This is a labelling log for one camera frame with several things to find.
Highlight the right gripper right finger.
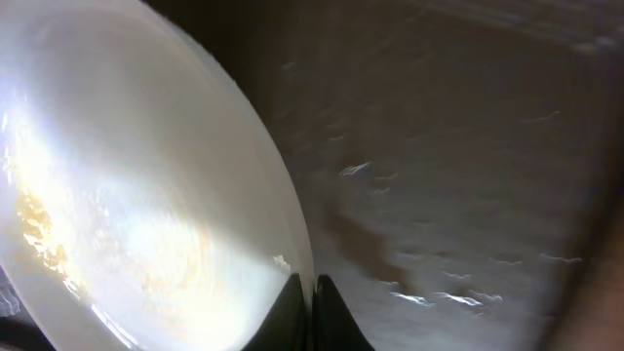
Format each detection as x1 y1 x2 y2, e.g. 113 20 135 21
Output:
312 275 374 351

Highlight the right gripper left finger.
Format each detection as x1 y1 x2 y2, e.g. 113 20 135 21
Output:
243 273 307 351

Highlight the cream white plate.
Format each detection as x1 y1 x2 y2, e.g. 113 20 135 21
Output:
1 0 314 350

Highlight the dark brown serving tray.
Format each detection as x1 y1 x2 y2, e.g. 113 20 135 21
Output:
1 1 623 350

